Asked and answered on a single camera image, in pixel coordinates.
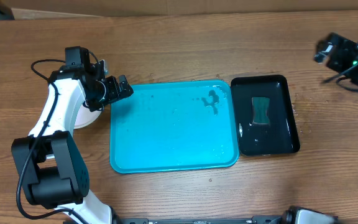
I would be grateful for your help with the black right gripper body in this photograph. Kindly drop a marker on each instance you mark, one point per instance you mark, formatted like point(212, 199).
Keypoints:
point(342, 56)

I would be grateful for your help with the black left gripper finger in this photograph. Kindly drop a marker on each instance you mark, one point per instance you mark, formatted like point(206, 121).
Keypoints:
point(125, 90)
point(113, 90)

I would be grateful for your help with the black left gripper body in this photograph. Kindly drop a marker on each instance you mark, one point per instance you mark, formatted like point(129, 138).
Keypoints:
point(96, 97)

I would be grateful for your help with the pink plate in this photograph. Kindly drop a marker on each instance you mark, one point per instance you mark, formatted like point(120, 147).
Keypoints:
point(85, 117)

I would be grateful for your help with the green scouring sponge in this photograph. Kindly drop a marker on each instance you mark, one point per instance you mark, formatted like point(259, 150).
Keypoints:
point(260, 109)

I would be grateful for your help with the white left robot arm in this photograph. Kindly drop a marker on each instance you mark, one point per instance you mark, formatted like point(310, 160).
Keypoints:
point(53, 177)

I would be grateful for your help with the teal plastic tray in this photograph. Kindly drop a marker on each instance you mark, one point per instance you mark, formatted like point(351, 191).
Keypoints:
point(174, 126)

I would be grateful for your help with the black plastic water tray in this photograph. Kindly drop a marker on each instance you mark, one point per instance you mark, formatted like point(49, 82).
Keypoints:
point(280, 136)

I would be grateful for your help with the cardboard box wall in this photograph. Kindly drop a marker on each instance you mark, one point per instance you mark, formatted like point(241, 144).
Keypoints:
point(178, 7)

